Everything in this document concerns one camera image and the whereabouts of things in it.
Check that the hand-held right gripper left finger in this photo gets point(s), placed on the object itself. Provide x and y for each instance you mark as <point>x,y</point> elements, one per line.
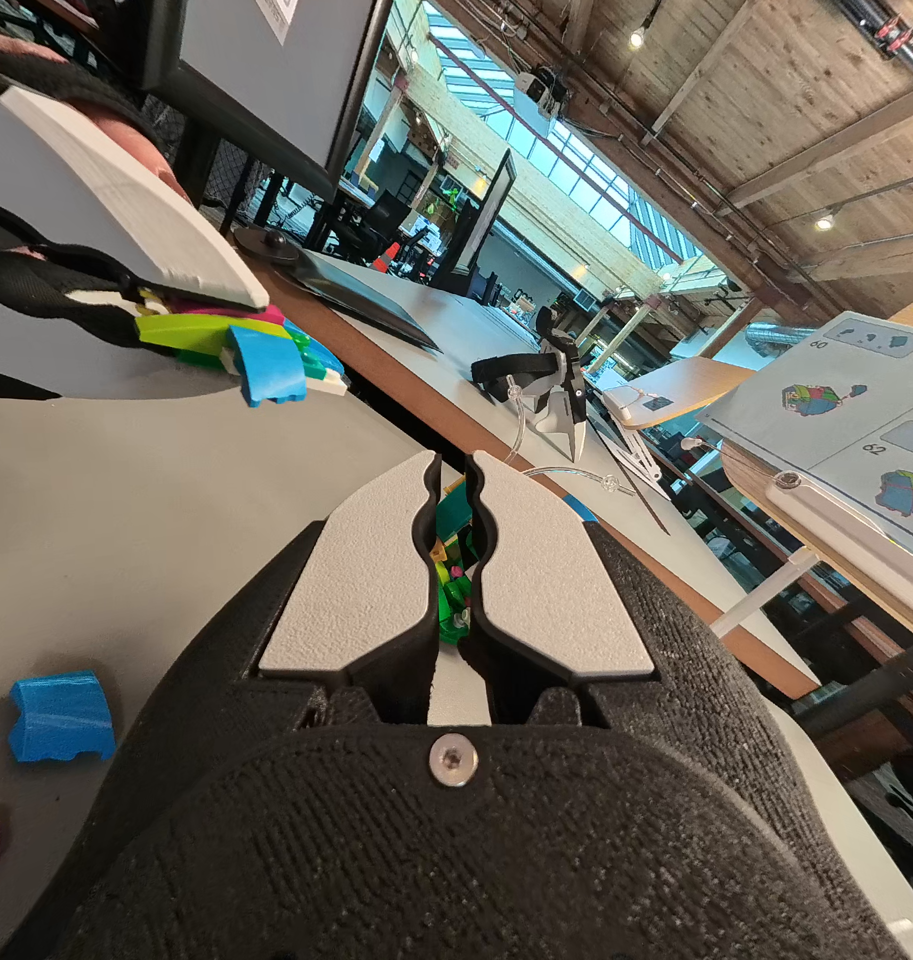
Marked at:
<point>351,577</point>

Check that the white booklet clip bar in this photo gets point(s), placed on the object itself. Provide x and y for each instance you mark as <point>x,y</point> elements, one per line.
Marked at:
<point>839,529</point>

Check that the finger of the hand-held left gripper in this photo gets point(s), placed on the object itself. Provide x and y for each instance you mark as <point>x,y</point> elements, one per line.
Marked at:
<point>66,364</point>
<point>119,210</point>

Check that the wooden booklet stand board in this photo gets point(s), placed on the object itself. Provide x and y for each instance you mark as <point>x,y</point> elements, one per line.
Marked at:
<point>749,480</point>

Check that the blue curved printed brick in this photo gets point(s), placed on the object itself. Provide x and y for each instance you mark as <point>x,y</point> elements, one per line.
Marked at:
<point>60,716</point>

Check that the small wooden board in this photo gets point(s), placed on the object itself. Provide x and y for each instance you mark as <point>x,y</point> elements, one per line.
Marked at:
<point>696,382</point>

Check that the person's left hand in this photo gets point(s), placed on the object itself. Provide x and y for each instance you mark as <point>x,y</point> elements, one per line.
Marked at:
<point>150,159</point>

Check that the ceiling projector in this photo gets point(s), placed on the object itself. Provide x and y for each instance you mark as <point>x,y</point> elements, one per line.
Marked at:
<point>539,94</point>

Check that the orange traffic cone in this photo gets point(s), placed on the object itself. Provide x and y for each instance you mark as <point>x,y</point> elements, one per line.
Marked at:
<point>385,259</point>

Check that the silver ventilation duct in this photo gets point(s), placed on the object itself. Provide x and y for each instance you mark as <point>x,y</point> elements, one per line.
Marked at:
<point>775,339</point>

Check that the black framed standing panel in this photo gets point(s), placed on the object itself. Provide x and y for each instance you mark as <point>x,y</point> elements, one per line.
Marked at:
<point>494,217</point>

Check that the clear plastic tube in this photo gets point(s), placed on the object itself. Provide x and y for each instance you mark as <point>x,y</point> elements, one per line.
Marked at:
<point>569,472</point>

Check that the lego instruction booklet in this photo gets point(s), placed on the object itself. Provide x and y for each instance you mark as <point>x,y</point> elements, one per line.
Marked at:
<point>839,420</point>

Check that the black flat stand base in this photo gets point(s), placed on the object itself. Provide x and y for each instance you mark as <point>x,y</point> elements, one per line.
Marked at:
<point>351,296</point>

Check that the green lego assembly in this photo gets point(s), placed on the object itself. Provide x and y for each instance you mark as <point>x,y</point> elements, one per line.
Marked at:
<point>450,600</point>

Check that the ceiling spot lamp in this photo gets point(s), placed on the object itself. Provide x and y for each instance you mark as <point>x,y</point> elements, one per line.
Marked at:
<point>824,222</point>
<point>636,37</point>

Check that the ceiling pipe with red valve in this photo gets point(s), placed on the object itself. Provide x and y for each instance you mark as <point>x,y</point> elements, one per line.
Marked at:
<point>895,34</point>

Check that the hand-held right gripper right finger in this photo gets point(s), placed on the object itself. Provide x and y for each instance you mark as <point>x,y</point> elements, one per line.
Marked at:
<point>558,592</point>

